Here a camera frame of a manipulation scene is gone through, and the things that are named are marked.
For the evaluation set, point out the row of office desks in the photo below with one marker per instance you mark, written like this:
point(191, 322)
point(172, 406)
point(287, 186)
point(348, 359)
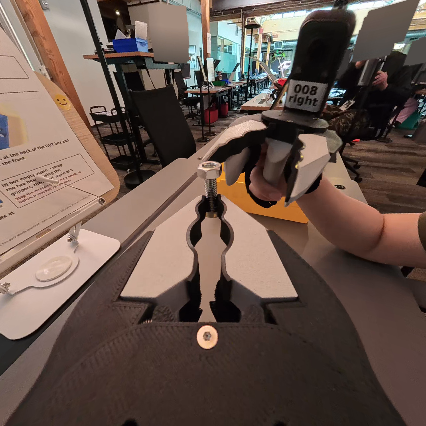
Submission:
point(213, 89)

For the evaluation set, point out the yellow smiley sticker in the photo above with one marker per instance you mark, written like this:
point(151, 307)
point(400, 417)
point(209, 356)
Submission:
point(62, 102)

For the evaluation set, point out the red plastic bin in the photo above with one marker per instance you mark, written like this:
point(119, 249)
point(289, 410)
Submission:
point(210, 116)
point(223, 109)

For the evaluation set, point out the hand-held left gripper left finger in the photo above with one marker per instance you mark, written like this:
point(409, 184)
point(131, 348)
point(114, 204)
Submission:
point(159, 266)

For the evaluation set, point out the steel hex bolt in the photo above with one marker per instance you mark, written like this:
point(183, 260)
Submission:
point(211, 196)

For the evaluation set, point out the person's right hand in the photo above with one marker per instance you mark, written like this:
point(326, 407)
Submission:
point(263, 189)

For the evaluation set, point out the steel hex nut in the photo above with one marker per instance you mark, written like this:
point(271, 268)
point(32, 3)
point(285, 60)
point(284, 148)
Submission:
point(209, 171)

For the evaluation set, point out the yellow plastic bin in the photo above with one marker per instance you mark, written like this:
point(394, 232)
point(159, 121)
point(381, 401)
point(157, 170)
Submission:
point(239, 199)

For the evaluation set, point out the blue plastic bin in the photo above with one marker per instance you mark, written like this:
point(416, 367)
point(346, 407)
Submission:
point(129, 46)

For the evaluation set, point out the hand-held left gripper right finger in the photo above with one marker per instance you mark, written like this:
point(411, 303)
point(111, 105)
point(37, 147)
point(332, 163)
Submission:
point(259, 266)

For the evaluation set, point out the wooden standing desk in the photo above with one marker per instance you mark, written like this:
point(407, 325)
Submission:
point(116, 56)

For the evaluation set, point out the grey work table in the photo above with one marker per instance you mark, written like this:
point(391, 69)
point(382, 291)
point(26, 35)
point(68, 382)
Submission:
point(256, 103)

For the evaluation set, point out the person's right forearm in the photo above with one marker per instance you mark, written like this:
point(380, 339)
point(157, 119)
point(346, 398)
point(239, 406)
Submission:
point(349, 226)

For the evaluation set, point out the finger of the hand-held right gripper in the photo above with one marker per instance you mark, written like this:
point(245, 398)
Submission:
point(312, 159)
point(233, 131)

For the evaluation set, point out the instruction sheet on stand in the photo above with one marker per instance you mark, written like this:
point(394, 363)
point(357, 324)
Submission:
point(93, 253)

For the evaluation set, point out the wooden sign board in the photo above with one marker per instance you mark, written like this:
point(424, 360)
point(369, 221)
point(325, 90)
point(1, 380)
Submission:
point(96, 156)

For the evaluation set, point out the printed instruction sheet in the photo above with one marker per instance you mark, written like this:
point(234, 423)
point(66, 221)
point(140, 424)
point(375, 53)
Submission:
point(40, 139)

